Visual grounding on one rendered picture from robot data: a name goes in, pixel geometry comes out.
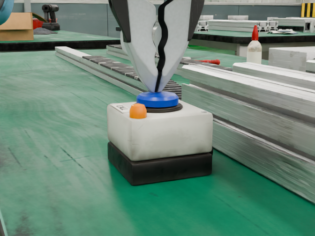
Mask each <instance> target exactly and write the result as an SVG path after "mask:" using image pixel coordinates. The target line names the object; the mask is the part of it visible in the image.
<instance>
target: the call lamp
mask: <svg viewBox="0 0 315 236"><path fill-rule="evenodd" d="M129 117H130V118H136V119H140V118H146V117H147V110H146V107H145V105H144V104H140V103H136V104H133V105H131V108H130V110H129Z"/></svg>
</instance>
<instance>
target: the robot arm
mask: <svg viewBox="0 0 315 236"><path fill-rule="evenodd" d="M204 1H205V0H164V3H163V4H161V5H160V6H159V8H158V22H159V26H158V27H157V28H156V31H155V37H154V41H153V39H152V30H153V27H154V25H155V23H156V7H155V6H154V5H153V4H152V3H150V2H149V1H148V0H108V2H109V5H110V8H111V11H112V13H113V15H114V17H115V19H116V21H117V23H118V25H119V27H120V29H121V32H120V42H121V47H122V49H123V51H124V52H125V53H126V54H127V55H128V56H129V58H130V61H131V63H132V65H133V67H134V70H135V72H136V74H137V76H138V77H139V79H140V80H141V82H142V83H143V84H144V86H145V87H146V88H147V89H148V91H149V92H153V93H154V92H161V91H162V90H163V89H164V87H165V86H166V84H167V83H168V82H169V80H170V79H171V77H172V76H173V74H174V72H175V71H176V69H177V67H178V65H179V63H180V61H181V59H182V57H183V55H184V53H185V51H186V48H187V46H188V43H189V41H190V40H191V39H192V36H193V34H194V31H195V29H196V26H197V23H198V21H199V18H200V16H201V13H202V10H203V6H204ZM13 5H14V0H0V25H2V24H4V23H5V22H6V21H7V20H8V18H9V17H10V15H11V12H12V9H13ZM156 51H157V52H158V53H159V61H158V65H157V66H156V63H155V55H156Z"/></svg>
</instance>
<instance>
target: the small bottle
mask: <svg viewBox="0 0 315 236"><path fill-rule="evenodd" d="M258 36H259V34H258V29H257V25H255V26H254V29H253V32H252V41H251V42H250V44H249V45H248V47H247V62H251V63H256V64H261V60H262V46H261V44H260V43H259V42H258Z"/></svg>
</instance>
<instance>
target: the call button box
mask: <svg viewBox="0 0 315 236"><path fill-rule="evenodd" d="M133 104H136V102H129V103H111V104H109V105H108V106H107V137H108V140H109V141H110V142H108V144H107V147H108V160H109V161H110V162H111V163H112V164H113V166H114V167H115V168H116V169H117V170H118V171H119V172H120V173H121V174H122V175H123V176H124V177H125V179H126V180H127V181H128V182H129V183H130V184H131V185H140V184H149V183H155V182H162V181H169V180H175V179H182V178H189V177H198V176H205V175H210V174H211V173H212V155H213V147H212V130H213V115H212V113H210V112H207V111H205V110H202V109H200V108H198V107H195V106H193V105H190V104H188V103H186V102H184V101H181V100H179V104H178V105H176V106H171V107H159V108H155V107H146V110H147V117H146V118H140V119H136V118H130V117H129V110H130V108H131V105H133Z"/></svg>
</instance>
